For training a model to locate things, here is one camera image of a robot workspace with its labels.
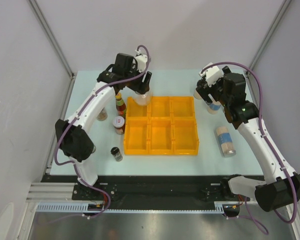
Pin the black-cap spice bottle left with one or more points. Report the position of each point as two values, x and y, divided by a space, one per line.
102 116

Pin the tall red sauce bottle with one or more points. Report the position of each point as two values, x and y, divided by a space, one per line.
120 105

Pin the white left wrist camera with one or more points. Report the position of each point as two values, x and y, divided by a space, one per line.
142 61

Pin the clear flask-shaped glass jar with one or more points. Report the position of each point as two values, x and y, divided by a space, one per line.
143 99

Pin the white slotted cable duct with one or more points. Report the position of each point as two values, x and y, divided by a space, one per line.
93 208

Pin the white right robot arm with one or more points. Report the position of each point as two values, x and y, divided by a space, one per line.
281 185

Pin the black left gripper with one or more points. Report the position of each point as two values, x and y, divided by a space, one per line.
141 87

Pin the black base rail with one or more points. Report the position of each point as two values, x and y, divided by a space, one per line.
150 191

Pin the small black-lid spice jar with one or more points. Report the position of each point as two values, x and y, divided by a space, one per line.
116 153

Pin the yellow six-compartment tray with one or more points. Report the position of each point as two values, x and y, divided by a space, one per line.
166 126

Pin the black-cap squeeze bottle right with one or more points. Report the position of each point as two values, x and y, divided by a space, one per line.
196 94

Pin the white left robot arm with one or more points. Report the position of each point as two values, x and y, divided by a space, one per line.
73 133

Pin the blue-label pearl jar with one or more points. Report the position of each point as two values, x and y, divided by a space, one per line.
225 141
214 107

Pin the green-label sauce bottle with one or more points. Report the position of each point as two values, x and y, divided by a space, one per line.
93 149

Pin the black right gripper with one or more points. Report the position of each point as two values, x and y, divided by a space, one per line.
201 91

